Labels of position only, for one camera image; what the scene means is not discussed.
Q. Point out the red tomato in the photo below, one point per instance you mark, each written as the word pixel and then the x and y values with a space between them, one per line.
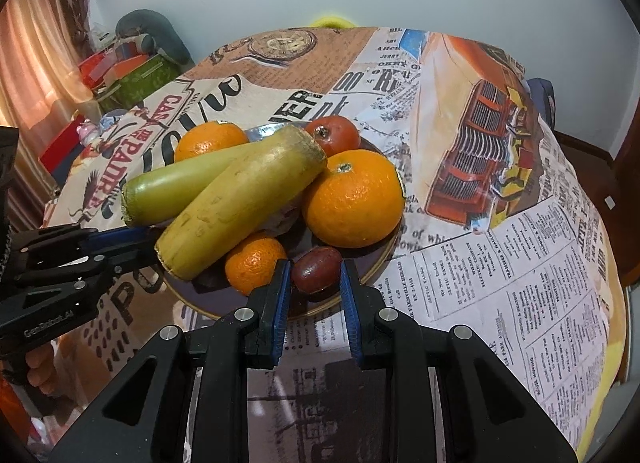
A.
pixel 334 135

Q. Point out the printed tablecloth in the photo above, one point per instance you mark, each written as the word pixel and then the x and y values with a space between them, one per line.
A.
pixel 500 268

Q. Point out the pink toy figure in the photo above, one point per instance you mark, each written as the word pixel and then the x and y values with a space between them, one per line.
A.
pixel 89 133

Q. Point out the dark red date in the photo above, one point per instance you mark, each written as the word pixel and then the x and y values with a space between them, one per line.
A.
pixel 316 269

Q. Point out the dark round plate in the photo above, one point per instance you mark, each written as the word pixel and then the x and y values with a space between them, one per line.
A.
pixel 365 264

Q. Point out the yellow chair back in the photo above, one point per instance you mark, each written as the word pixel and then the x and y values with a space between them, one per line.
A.
pixel 331 22

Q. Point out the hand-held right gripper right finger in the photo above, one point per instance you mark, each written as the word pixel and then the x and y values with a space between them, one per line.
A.
pixel 350 310

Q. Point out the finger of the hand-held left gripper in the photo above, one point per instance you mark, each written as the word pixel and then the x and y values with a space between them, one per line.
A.
pixel 127 260
pixel 117 239

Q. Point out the brown wooden door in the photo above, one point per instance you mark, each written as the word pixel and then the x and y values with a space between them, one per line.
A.
pixel 625 183

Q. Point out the yellow cucumber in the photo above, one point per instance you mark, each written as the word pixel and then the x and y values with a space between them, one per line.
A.
pixel 240 208

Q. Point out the pink curtain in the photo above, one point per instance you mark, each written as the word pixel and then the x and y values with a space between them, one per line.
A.
pixel 40 53

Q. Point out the green patterned box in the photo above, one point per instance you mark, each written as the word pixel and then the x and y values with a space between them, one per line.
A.
pixel 140 82

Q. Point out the small mandarin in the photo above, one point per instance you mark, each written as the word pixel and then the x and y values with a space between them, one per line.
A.
pixel 252 265

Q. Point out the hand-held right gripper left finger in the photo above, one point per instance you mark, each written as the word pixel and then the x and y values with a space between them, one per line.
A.
pixel 281 305

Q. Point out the person's left hand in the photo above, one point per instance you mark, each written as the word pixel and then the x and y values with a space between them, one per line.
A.
pixel 41 363

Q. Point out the dark blue chair back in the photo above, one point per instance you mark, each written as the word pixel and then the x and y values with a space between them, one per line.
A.
pixel 542 99

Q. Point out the yellow-green cucumber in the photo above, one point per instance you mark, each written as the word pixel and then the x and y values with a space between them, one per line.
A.
pixel 167 189

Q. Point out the grey plush cushion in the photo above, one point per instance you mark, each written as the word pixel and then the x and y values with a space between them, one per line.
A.
pixel 155 35

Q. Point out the red gift box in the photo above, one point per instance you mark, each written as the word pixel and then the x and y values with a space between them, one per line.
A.
pixel 60 149
pixel 97 69

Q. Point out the large orange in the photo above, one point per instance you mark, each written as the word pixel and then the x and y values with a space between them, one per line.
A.
pixel 210 141
pixel 355 199

